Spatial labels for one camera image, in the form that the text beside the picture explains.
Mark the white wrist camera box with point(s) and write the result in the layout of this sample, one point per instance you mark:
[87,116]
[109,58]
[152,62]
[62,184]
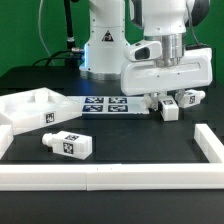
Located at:
[143,51]

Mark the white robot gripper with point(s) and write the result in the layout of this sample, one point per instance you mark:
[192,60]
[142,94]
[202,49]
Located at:
[193,70]

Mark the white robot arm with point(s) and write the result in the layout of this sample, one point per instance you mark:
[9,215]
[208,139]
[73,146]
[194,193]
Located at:
[116,24]

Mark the white U-shaped obstacle fence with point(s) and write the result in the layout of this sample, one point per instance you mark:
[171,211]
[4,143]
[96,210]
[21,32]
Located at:
[209,175]

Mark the white square tabletop part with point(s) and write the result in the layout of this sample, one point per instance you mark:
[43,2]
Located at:
[38,108]

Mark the white marker tag plate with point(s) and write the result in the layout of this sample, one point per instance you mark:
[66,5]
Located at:
[110,104]

